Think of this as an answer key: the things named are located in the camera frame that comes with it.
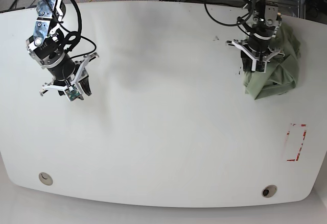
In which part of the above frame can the table cable grommet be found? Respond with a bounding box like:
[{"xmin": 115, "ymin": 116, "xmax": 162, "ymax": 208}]
[
  {"xmin": 262, "ymin": 185, "xmax": 277, "ymax": 198},
  {"xmin": 38, "ymin": 172, "xmax": 53, "ymax": 186}
]

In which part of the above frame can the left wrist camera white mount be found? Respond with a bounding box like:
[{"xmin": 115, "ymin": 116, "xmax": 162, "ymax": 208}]
[{"xmin": 226, "ymin": 39, "xmax": 285, "ymax": 73}]

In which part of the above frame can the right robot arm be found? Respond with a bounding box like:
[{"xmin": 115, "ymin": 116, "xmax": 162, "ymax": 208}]
[{"xmin": 26, "ymin": 0, "xmax": 98, "ymax": 102}]

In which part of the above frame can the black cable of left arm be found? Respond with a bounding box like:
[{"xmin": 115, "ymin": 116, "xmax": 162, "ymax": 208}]
[{"xmin": 203, "ymin": 0, "xmax": 259, "ymax": 35}]

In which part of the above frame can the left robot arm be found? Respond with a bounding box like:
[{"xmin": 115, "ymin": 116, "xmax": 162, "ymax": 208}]
[{"xmin": 227, "ymin": 0, "xmax": 284, "ymax": 72}]

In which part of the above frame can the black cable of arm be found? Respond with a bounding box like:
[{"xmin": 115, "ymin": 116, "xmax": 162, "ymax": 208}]
[
  {"xmin": 203, "ymin": 0, "xmax": 259, "ymax": 35},
  {"xmin": 32, "ymin": 0, "xmax": 98, "ymax": 59}
]

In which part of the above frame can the right table cable grommet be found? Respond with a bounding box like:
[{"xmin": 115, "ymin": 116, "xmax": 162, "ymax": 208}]
[{"xmin": 262, "ymin": 185, "xmax": 277, "ymax": 198}]

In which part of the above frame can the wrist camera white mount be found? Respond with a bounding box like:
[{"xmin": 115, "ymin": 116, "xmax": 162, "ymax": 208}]
[
  {"xmin": 42, "ymin": 54, "xmax": 92, "ymax": 103},
  {"xmin": 226, "ymin": 39, "xmax": 285, "ymax": 73}
]

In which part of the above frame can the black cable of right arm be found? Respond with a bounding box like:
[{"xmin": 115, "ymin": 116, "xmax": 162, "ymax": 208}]
[{"xmin": 32, "ymin": 0, "xmax": 98, "ymax": 59}]

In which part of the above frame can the red tape rectangle marking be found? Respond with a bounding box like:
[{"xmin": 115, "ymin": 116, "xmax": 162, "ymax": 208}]
[{"xmin": 283, "ymin": 123, "xmax": 307, "ymax": 162}]

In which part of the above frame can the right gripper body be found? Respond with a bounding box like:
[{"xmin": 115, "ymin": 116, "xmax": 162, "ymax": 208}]
[{"xmin": 38, "ymin": 52, "xmax": 100, "ymax": 98}]

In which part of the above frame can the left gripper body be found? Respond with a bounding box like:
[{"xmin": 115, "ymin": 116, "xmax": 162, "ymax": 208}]
[{"xmin": 226, "ymin": 35, "xmax": 285, "ymax": 67}]

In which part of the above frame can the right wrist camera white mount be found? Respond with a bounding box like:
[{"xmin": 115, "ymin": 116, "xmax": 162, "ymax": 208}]
[{"xmin": 42, "ymin": 54, "xmax": 92, "ymax": 103}]

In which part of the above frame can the left table cable grommet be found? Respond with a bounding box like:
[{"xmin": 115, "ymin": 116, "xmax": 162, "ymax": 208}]
[{"xmin": 38, "ymin": 172, "xmax": 53, "ymax": 186}]

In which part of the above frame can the green t-shirt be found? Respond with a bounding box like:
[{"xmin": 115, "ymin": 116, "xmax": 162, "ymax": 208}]
[{"xmin": 243, "ymin": 23, "xmax": 301, "ymax": 100}]

